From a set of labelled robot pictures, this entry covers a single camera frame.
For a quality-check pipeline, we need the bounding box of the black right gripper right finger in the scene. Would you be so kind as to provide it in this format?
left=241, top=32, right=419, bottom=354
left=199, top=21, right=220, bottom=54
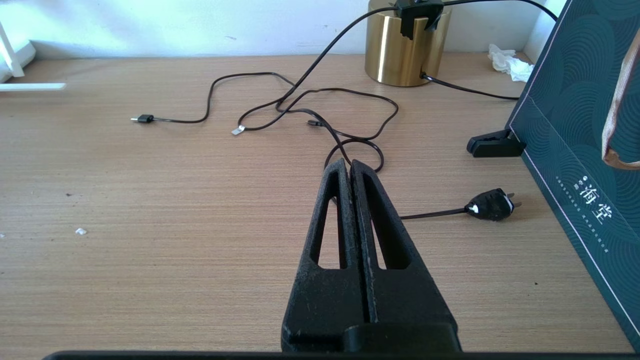
left=351, top=159, right=457, bottom=327

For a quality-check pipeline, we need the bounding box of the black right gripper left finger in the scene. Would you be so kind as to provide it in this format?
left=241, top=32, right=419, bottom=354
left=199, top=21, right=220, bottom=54
left=281, top=158, right=371, bottom=353

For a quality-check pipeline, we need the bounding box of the black power plug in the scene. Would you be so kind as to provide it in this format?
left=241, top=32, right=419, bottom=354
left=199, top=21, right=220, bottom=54
left=464, top=188, right=522, bottom=222

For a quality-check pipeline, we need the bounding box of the white wifi router with antennas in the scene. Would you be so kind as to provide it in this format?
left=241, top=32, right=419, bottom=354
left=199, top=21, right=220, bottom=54
left=0, top=22, right=67, bottom=92

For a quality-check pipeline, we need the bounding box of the black plastic clip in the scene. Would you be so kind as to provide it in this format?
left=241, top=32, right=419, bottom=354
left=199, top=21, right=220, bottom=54
left=466, top=128, right=527, bottom=158

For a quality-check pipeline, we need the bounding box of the brass desk lamp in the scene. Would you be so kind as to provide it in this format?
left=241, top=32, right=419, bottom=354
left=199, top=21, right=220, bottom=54
left=364, top=0, right=452, bottom=87

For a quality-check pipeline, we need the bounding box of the crumpled white tissue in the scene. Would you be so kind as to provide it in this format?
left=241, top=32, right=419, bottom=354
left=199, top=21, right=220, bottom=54
left=487, top=43, right=535, bottom=82

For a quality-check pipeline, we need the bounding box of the black lamp power cord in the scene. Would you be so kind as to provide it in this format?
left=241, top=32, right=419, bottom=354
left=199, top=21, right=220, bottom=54
left=237, top=0, right=558, bottom=221

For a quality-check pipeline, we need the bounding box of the beige bag handle strap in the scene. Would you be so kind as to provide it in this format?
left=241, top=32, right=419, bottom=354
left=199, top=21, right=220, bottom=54
left=601, top=35, right=640, bottom=171

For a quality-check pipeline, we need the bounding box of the black inline cord switch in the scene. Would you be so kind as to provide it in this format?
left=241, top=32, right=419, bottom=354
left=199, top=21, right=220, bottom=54
left=395, top=0, right=445, bottom=40

